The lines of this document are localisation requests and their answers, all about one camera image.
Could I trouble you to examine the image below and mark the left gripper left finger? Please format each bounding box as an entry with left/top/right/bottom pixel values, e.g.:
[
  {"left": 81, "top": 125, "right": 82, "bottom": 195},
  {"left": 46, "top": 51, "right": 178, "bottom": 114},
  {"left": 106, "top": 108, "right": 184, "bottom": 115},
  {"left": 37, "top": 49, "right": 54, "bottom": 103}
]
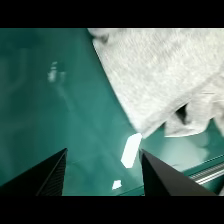
[{"left": 0, "top": 147, "right": 69, "bottom": 197}]

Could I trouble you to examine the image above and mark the white garment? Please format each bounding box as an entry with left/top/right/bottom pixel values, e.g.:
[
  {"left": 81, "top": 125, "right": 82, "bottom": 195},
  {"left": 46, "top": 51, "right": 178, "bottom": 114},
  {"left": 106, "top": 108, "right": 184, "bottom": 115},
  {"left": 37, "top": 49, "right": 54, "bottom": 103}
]
[{"left": 87, "top": 27, "right": 224, "bottom": 140}]

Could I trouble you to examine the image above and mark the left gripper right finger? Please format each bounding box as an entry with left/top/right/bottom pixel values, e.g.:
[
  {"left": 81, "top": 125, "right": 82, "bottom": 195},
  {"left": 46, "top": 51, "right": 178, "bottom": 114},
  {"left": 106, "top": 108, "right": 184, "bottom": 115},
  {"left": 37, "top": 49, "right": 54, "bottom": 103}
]
[{"left": 139, "top": 148, "right": 218, "bottom": 197}]

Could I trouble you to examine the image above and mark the silver frame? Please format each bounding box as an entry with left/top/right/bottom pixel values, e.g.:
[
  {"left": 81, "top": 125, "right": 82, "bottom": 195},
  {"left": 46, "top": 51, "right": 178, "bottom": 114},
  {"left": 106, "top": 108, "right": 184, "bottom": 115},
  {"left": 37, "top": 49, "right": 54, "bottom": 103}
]
[{"left": 182, "top": 153, "right": 224, "bottom": 197}]

